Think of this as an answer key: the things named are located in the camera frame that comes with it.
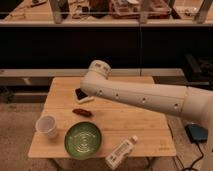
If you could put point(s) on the black eraser block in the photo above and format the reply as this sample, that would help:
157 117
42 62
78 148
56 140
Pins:
80 94

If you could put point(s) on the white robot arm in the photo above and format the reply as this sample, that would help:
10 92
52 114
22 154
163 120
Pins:
192 104

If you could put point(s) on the white sponge block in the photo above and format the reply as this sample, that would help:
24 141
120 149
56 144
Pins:
85 100

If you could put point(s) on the brown sausage-shaped object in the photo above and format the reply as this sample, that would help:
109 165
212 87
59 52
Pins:
82 112

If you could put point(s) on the wooden folding table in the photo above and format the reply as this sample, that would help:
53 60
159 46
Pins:
114 122

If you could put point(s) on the green ribbed plate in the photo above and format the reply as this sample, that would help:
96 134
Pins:
83 140

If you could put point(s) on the white plastic bottle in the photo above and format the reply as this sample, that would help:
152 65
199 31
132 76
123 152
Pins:
117 156

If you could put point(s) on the red tray on workbench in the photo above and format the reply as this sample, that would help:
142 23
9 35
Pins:
132 9

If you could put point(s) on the blue foot pedal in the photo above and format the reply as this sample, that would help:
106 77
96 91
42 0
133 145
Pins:
196 134

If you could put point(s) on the long wooden workbench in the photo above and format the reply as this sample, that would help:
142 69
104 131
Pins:
96 13

